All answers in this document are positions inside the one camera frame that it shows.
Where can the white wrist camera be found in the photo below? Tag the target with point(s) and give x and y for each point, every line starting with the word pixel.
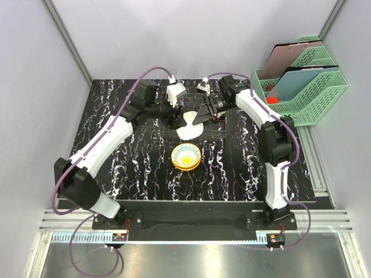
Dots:
pixel 204 86
pixel 175 90

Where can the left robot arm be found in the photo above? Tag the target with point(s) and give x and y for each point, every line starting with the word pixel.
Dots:
pixel 75 176

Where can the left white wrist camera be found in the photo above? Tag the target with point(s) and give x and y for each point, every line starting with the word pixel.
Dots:
pixel 175 90

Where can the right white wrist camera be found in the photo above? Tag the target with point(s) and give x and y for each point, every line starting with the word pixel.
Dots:
pixel 204 86

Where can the marble patterned table mat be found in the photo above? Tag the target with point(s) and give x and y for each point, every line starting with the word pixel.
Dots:
pixel 141 167

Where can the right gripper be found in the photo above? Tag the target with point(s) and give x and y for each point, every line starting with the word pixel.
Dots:
pixel 204 113

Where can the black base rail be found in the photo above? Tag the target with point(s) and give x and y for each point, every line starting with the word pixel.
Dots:
pixel 173 221

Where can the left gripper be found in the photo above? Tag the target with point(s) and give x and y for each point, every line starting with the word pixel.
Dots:
pixel 177 121

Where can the red cube front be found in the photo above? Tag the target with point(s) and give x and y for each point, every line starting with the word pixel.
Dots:
pixel 272 100

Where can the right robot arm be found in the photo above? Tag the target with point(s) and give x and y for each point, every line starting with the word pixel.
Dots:
pixel 277 144

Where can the yellow bottom bowl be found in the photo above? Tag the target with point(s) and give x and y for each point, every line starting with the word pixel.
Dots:
pixel 186 164

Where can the pink clipboard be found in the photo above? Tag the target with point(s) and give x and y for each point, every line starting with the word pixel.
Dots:
pixel 282 56

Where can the blue clipboard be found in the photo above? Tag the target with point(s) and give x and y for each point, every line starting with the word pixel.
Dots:
pixel 295 79

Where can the teal patterned yellow bowl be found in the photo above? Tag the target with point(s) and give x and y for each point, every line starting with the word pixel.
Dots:
pixel 185 150

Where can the white square bowl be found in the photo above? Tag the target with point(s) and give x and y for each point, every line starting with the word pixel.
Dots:
pixel 190 131

